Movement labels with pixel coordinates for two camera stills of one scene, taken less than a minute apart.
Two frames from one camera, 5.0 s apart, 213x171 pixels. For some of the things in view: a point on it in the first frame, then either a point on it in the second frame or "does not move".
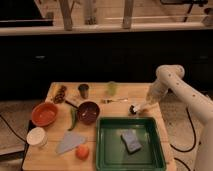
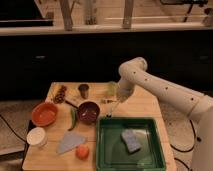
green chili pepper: x=74 y=118 does not move
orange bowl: x=44 y=114 does not move
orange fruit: x=82 y=151 does not move
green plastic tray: x=111 y=153 does not move
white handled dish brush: x=134 y=110 -> x=110 y=114
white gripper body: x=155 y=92 -> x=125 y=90
